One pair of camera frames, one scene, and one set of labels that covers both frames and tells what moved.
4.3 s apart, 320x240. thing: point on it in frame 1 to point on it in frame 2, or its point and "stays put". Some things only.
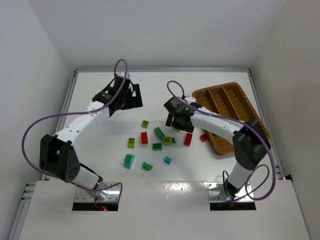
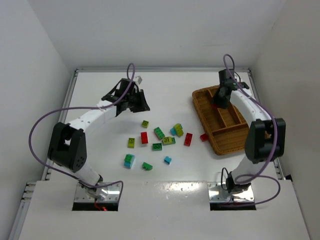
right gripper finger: (169, 120) to (216, 99)
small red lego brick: (204, 137) stays put
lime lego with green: (168, 140) stays put
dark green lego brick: (157, 146) stays put
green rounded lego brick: (147, 166) stays put
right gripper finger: (184, 123) to (224, 102)
